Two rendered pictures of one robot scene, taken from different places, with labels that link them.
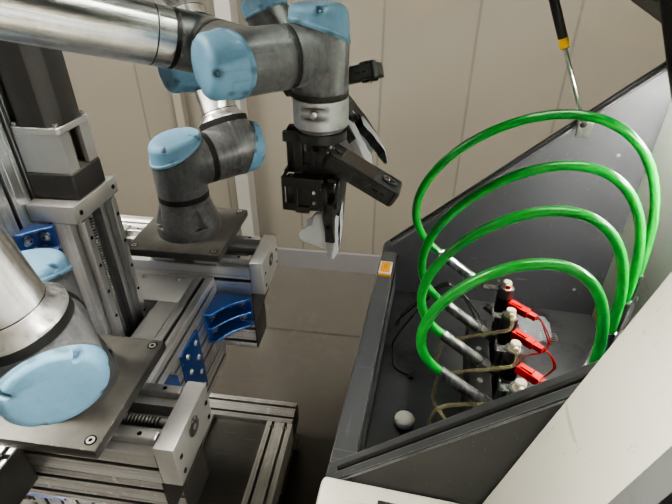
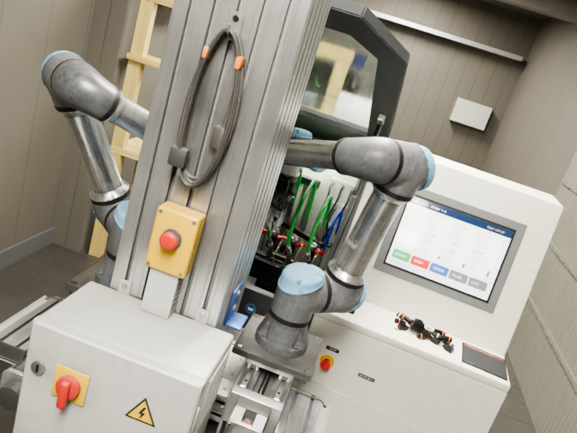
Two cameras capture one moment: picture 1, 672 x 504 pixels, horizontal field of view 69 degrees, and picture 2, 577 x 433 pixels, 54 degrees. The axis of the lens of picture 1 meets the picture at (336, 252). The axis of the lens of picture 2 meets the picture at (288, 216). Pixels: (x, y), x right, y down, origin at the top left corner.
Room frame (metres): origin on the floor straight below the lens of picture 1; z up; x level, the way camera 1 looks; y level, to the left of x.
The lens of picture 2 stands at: (0.68, 1.85, 1.85)
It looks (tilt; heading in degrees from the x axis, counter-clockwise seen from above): 17 degrees down; 268
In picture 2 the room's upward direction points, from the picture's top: 18 degrees clockwise
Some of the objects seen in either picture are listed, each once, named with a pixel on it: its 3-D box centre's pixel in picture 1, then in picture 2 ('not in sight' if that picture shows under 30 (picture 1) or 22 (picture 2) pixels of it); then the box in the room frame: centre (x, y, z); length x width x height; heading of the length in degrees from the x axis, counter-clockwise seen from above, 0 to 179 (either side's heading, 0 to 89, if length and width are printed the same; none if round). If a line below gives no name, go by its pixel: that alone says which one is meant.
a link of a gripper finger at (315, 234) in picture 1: (318, 237); (277, 222); (0.64, 0.03, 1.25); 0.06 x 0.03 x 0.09; 78
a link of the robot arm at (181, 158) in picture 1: (180, 162); (132, 228); (1.03, 0.35, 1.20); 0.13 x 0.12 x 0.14; 128
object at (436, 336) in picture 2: not in sight; (425, 329); (0.02, -0.01, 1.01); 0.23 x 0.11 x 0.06; 168
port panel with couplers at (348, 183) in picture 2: not in sight; (334, 207); (0.42, -0.51, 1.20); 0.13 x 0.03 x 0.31; 168
